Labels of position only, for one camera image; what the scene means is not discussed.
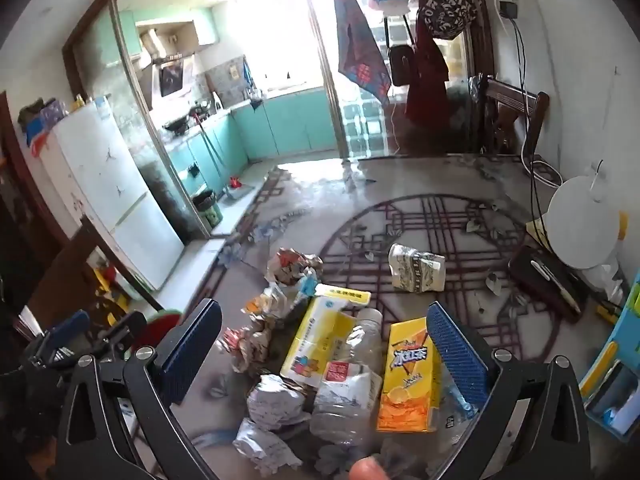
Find grey dustpan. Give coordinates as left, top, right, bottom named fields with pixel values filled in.
left=222, top=185, right=257, bottom=207

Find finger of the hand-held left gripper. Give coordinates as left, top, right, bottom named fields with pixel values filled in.
left=27, top=310, right=92, bottom=366
left=87, top=310, right=148, bottom=361

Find white cable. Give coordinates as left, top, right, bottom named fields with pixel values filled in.
left=520, top=105, right=565, bottom=190

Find broom with red head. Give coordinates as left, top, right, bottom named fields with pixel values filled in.
left=196, top=114, right=242, bottom=190

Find clear bottle with red label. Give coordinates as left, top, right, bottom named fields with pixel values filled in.
left=310, top=307, right=386, bottom=448

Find black wallet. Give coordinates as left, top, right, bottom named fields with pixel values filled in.
left=509, top=245, right=591, bottom=323

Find yellow tissue packet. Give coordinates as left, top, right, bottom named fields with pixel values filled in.
left=280, top=284, right=372, bottom=388

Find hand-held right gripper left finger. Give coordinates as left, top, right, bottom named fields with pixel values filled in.
left=56, top=298, right=223, bottom=480

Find black cable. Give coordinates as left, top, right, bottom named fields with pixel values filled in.
left=510, top=17, right=548, bottom=243

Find orange white wrapper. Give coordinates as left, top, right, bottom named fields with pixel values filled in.
left=244, top=285, right=297, bottom=322

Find blue red hanging cloth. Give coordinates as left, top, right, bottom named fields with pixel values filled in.
left=330, top=0, right=392, bottom=106

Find blue desk organizer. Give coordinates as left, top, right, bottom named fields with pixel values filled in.
left=580, top=270, right=640, bottom=443

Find black shoulder bag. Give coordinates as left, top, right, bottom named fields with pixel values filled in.
left=387, top=42, right=417, bottom=88

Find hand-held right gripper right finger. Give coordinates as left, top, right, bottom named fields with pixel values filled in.
left=426, top=301, right=592, bottom=480

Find white round fan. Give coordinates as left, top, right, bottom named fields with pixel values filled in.
left=542, top=174, right=621, bottom=268

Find dark wooden chair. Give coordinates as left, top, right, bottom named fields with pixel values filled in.
left=470, top=75, right=551, bottom=158

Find glass sliding door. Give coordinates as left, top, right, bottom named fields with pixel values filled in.
left=70, top=0, right=213, bottom=243

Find carved wooden chair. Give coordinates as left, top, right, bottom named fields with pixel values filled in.
left=15, top=215, right=166, bottom=341

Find teal base cabinets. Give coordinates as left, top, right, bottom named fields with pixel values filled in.
left=165, top=87, right=342, bottom=196

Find grey snack bag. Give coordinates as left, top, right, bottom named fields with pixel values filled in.
left=388, top=243, right=447, bottom=293

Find floral printed tablecloth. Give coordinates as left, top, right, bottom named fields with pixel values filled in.
left=190, top=155, right=640, bottom=480

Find white refrigerator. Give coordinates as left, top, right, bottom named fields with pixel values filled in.
left=37, top=97, right=186, bottom=291

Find colourful wrapper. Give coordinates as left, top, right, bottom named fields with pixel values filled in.
left=265, top=247, right=325, bottom=291

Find black green waste bin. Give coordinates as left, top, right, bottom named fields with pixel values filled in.
left=192, top=189, right=224, bottom=228

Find white paper ball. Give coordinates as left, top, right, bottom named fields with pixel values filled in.
left=247, top=374, right=313, bottom=431

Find yellow toy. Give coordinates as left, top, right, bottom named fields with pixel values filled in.
left=92, top=265, right=131, bottom=317

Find range hood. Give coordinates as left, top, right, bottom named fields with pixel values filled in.
left=135, top=20, right=201, bottom=99

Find black white patterned bag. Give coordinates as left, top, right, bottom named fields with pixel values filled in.
left=417, top=0, right=478, bottom=41

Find white pen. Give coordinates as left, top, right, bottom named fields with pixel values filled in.
left=530, top=259, right=582, bottom=314

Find clear plastic bag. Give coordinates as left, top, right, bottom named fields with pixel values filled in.
left=584, top=255, right=627, bottom=307

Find dark wooden cabinet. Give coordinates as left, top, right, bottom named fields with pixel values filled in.
left=0, top=90, right=68, bottom=311

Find yellow drink carton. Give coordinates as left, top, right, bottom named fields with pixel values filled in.
left=376, top=317, right=443, bottom=433

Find person's right hand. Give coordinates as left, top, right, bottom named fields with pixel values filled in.
left=348, top=456, right=388, bottom=480

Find red bucket with green rim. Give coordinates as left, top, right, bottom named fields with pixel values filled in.
left=134, top=308, right=185, bottom=361

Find teal wall cabinets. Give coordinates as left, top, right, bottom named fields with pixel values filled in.
left=94, top=7, right=222, bottom=68

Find red garment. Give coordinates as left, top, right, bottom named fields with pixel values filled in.
left=404, top=20, right=450, bottom=123

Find clear bottle with blue label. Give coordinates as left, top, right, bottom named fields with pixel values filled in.
left=437, top=370, right=481, bottom=431

